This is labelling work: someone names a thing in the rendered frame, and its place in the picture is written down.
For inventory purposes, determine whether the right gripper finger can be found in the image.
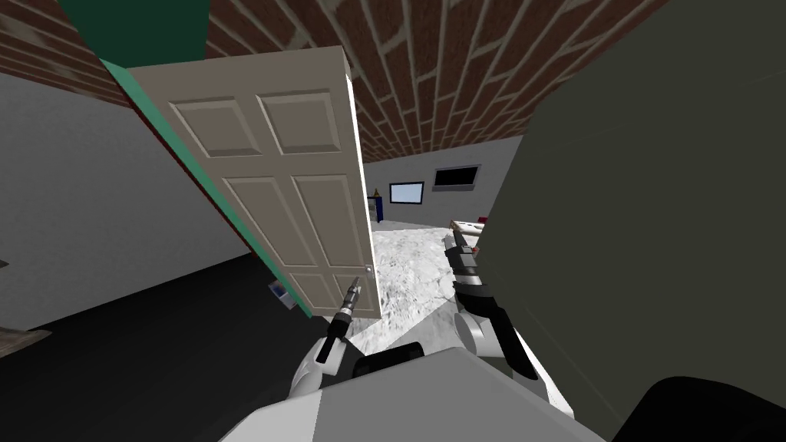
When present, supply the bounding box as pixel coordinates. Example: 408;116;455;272
449;219;487;239

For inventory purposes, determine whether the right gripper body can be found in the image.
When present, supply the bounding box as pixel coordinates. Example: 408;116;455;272
441;233;480;279

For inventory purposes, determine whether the black framed wall picture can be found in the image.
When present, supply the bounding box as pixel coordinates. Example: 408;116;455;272
432;164;481;193

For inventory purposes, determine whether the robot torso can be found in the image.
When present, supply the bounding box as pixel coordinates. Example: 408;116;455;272
217;341;610;442

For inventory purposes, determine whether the beige panelled door leaf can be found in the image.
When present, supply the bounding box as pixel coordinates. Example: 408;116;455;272
127;45;384;320

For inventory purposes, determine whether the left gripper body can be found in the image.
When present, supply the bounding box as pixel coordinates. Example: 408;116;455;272
338;275;364;321

